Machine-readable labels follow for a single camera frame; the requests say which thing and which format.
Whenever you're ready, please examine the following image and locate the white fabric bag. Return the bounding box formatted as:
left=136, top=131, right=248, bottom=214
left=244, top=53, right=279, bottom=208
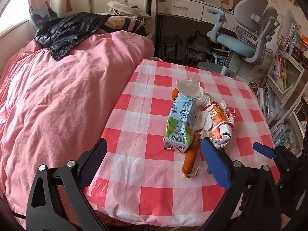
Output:
left=243, top=59, right=273, bottom=85

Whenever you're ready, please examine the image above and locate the red checkered tablecloth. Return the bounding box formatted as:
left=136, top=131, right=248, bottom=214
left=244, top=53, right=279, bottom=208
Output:
left=83, top=58, right=282, bottom=229

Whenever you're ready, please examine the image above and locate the long orange sausage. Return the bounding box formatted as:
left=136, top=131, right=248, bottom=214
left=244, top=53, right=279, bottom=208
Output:
left=182, top=135, right=201, bottom=179

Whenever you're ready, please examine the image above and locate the stack of colourful books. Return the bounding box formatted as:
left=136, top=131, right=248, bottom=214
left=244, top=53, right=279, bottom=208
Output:
left=271, top=121, right=299, bottom=151

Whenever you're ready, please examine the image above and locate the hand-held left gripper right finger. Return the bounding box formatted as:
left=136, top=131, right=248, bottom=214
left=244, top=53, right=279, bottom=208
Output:
left=200, top=137, right=282, bottom=231

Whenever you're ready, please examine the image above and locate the cream tote bag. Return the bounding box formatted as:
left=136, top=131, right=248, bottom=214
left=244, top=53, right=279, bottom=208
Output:
left=106, top=0, right=151, bottom=18

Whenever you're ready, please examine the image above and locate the black puffer jacket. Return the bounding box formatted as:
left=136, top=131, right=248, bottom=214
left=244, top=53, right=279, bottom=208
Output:
left=34, top=13, right=116, bottom=62

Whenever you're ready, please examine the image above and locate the white tissue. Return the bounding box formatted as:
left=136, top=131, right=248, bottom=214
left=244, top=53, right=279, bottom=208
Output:
left=176, top=78, right=228, bottom=131

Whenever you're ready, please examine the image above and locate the clear plastic storage bag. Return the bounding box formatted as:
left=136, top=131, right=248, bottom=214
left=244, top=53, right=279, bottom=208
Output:
left=161, top=37, right=187, bottom=60
left=186, top=31, right=213, bottom=63

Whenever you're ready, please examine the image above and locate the pink curtain with whale print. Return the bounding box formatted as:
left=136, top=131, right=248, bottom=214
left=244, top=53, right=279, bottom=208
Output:
left=28, top=0, right=58, bottom=29

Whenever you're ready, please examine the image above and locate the pink duvet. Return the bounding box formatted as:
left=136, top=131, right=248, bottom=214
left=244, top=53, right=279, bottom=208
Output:
left=0, top=31, right=155, bottom=229

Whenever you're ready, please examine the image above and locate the grey and blue office chair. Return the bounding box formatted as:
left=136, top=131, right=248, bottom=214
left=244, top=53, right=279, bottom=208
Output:
left=197, top=0, right=281, bottom=76

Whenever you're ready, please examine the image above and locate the white bookshelf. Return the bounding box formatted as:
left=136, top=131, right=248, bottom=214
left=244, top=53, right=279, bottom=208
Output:
left=255, top=10, right=308, bottom=154

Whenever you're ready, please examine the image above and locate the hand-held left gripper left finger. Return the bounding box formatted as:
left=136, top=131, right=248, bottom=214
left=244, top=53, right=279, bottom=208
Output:
left=26, top=138, right=108, bottom=231

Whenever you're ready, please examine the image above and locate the row of thin colourful books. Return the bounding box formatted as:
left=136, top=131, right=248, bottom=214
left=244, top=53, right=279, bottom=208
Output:
left=271, top=55, right=288, bottom=90

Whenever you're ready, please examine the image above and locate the pile of paper booklets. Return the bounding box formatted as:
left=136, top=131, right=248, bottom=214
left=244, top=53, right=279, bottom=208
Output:
left=257, top=84, right=277, bottom=119

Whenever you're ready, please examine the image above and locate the row of upright books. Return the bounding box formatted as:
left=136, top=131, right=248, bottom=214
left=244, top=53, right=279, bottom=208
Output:
left=277, top=17, right=308, bottom=56

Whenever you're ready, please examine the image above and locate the window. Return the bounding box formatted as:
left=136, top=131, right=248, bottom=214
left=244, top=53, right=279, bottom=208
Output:
left=0, top=0, right=30, bottom=40

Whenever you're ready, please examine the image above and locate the red and white snack wrapper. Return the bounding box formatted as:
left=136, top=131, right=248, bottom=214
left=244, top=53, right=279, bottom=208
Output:
left=202, top=101, right=236, bottom=150

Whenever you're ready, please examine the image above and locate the white desk with drawers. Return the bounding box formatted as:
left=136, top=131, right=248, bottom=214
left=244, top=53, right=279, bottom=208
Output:
left=154, top=0, right=239, bottom=33

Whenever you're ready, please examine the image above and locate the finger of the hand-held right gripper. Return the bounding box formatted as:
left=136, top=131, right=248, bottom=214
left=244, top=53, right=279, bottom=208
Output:
left=253, top=141, right=301, bottom=190

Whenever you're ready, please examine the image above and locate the blue and green milk carton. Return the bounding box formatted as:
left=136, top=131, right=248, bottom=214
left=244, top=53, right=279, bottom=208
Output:
left=163, top=93, right=197, bottom=154

